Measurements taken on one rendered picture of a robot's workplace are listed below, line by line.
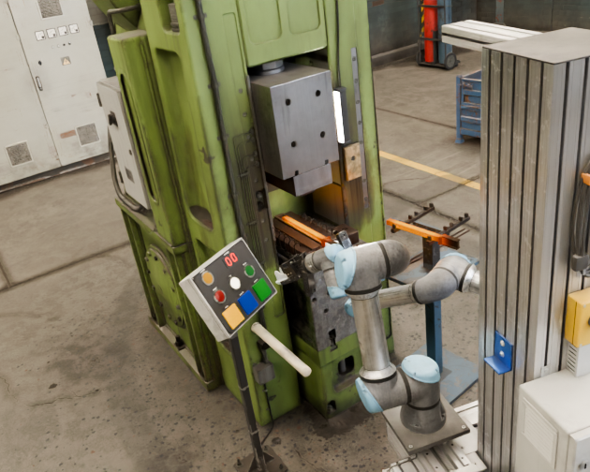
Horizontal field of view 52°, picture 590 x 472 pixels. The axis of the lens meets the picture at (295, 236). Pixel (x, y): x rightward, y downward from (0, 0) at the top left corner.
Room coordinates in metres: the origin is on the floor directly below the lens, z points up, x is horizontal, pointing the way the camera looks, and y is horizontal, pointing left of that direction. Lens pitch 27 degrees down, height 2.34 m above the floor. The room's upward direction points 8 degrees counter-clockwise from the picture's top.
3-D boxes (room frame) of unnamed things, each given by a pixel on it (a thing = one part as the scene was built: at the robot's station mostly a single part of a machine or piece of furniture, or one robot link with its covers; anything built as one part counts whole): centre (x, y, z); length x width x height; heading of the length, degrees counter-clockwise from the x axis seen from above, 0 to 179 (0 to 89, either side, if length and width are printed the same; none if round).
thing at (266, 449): (2.15, 0.33, 0.05); 0.22 x 0.22 x 0.09; 29
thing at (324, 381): (2.72, -0.06, 0.23); 0.55 x 0.37 x 0.47; 29
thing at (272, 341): (2.25, 0.14, 0.62); 0.44 x 0.05 x 0.05; 29
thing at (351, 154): (2.77, -0.33, 1.27); 0.09 x 0.02 x 0.17; 119
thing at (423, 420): (1.51, -0.34, 0.87); 0.15 x 0.15 x 0.10
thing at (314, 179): (2.68, -0.01, 1.32); 0.42 x 0.20 x 0.10; 29
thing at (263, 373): (2.42, 0.25, 0.36); 0.09 x 0.07 x 0.12; 119
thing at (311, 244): (2.68, -0.01, 0.96); 0.42 x 0.20 x 0.09; 29
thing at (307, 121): (2.70, -0.05, 1.56); 0.42 x 0.39 x 0.40; 29
